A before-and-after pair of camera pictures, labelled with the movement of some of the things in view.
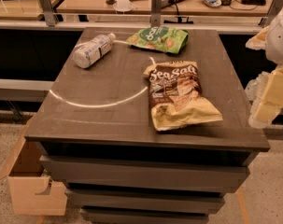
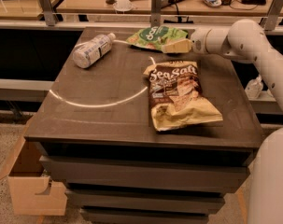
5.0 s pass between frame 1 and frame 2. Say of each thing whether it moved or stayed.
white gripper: moved
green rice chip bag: stayed
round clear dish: stayed
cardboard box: stayed
